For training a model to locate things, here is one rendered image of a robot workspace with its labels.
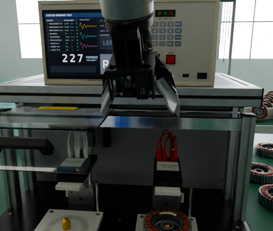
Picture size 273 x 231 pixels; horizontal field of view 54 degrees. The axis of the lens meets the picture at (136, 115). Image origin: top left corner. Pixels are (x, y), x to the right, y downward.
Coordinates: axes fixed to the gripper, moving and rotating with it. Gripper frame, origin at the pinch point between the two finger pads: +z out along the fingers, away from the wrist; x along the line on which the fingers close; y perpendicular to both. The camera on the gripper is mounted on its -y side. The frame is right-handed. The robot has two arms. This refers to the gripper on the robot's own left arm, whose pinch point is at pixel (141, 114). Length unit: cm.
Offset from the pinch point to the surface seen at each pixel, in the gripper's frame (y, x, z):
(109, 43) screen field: -20.3, -9.4, -6.5
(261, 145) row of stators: -50, 45, 57
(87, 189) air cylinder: -2.8, -17.9, 28.9
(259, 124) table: -93, 58, 81
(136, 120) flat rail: -9.6, -2.8, 9.5
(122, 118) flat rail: -9.7, -6.3, 8.7
